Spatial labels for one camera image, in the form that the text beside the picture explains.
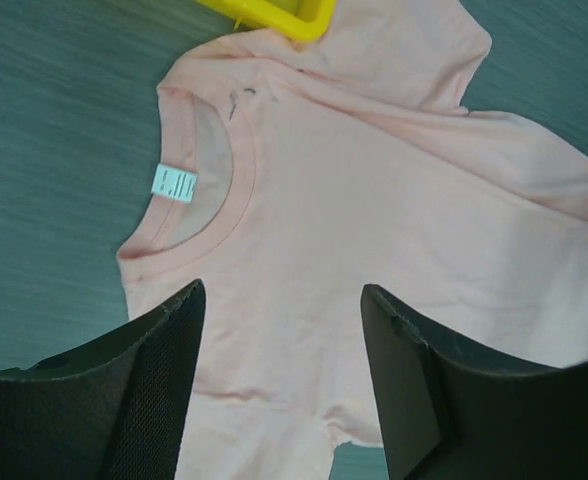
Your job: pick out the yellow plastic tray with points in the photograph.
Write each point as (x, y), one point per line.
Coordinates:
(304, 20)

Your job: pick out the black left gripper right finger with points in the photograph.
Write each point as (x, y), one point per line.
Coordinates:
(452, 408)

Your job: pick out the pink t shirt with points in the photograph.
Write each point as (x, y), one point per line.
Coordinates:
(292, 175)

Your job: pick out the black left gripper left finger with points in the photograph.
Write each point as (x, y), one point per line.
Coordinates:
(112, 408)

